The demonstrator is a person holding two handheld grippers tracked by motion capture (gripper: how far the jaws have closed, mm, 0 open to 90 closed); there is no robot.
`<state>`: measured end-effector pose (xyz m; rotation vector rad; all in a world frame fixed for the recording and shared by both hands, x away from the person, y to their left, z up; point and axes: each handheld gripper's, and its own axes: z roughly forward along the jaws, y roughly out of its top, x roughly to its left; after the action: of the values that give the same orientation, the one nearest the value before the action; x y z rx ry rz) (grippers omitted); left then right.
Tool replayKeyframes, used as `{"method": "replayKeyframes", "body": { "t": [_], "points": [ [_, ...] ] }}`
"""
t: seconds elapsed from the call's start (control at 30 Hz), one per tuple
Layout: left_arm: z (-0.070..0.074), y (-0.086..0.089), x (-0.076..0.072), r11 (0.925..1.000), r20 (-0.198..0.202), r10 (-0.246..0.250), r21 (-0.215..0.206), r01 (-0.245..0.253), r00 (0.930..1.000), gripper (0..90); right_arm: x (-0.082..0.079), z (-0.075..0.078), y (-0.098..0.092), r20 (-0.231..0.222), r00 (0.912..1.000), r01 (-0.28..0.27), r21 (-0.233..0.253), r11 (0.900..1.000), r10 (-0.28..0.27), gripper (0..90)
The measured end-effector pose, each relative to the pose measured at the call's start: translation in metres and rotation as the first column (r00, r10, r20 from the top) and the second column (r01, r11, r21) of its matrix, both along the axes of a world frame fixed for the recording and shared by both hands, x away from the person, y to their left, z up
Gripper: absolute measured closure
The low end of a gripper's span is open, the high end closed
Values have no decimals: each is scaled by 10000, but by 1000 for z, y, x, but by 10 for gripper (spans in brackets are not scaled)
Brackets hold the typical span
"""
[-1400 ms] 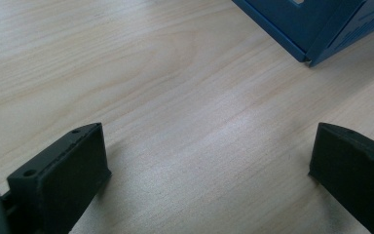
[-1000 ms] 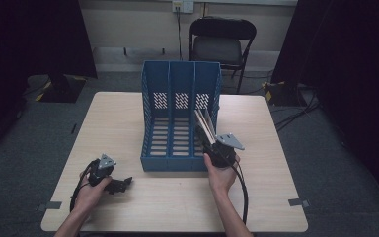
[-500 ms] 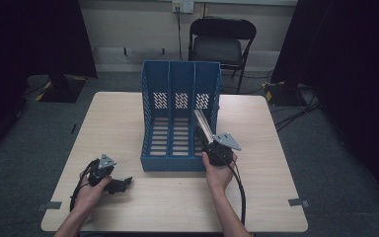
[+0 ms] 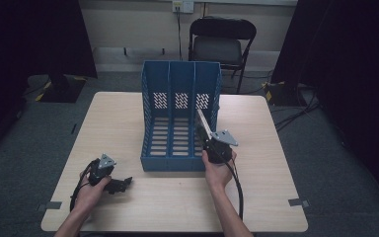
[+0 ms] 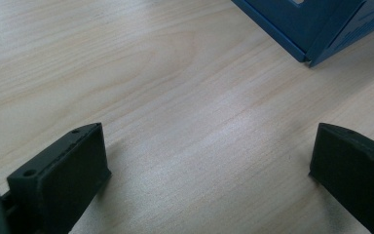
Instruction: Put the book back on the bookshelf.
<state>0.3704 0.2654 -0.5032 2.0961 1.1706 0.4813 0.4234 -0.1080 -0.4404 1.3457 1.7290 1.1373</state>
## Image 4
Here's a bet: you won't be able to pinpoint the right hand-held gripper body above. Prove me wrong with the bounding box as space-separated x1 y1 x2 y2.
203 128 240 165

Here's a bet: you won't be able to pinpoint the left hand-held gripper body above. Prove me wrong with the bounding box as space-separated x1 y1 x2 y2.
88 153 117 187

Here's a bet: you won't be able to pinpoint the white box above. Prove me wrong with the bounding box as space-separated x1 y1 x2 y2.
195 109 215 141

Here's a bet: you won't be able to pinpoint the blue plastic file rack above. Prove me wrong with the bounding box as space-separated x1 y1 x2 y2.
140 59 222 173

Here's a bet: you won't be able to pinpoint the person's left hand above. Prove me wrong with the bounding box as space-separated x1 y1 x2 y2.
74 171 113 212

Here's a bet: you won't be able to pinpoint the person's right hand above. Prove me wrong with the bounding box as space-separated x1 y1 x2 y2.
201 149 238 192

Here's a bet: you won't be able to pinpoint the black stand base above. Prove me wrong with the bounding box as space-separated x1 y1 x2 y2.
263 80 311 108
38 74 89 104

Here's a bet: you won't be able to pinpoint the black folding chair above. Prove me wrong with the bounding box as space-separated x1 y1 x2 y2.
188 16 258 95

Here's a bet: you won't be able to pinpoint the dark curtain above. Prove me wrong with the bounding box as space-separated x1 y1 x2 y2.
270 0 379 211
0 0 99 162

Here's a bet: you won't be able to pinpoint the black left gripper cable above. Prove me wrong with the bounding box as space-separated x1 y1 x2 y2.
69 160 97 212

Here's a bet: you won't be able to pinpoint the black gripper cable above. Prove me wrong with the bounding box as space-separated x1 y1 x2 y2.
210 144 245 221
69 160 97 212

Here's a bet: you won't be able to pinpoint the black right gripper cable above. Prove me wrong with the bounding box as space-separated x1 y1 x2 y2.
210 144 245 221

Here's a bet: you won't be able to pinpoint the black floor cables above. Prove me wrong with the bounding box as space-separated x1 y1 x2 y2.
273 88 322 131

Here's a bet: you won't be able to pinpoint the black wall cable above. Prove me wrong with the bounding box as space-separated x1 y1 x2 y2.
176 6 184 61

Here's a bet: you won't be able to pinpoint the white wall socket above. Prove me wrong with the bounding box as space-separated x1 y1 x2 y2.
172 0 195 15

